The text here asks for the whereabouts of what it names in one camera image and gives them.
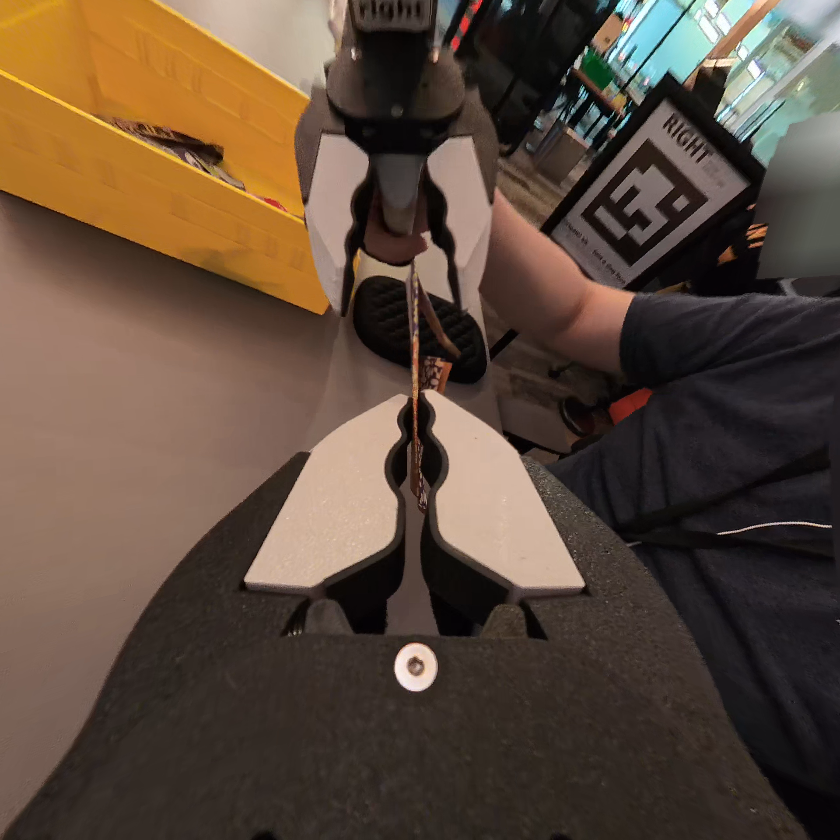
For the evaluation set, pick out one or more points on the person's right forearm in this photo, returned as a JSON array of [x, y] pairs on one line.
[[544, 275]]

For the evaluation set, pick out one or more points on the person's right hand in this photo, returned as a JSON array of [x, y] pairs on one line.
[[394, 249]]

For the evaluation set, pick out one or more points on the black chair armrest pad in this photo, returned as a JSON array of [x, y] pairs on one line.
[[394, 328]]

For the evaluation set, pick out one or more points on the grey trash bin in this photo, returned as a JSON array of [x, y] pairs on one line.
[[561, 157]]

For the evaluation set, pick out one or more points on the yellow plastic bin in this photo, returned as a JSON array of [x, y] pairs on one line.
[[164, 197]]

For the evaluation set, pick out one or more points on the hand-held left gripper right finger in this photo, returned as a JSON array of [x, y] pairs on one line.
[[499, 518]]

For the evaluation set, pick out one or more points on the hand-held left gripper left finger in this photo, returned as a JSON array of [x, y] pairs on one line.
[[328, 518]]

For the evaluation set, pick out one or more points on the patterned purple orange origami paper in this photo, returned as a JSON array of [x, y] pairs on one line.
[[434, 374]]

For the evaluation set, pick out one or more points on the black framed marker sign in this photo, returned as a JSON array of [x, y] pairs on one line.
[[656, 197]]

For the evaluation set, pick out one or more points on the pile of folded origami papers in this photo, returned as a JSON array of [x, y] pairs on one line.
[[184, 148]]

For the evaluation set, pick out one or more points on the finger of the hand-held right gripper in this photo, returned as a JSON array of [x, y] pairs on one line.
[[331, 197], [469, 197]]

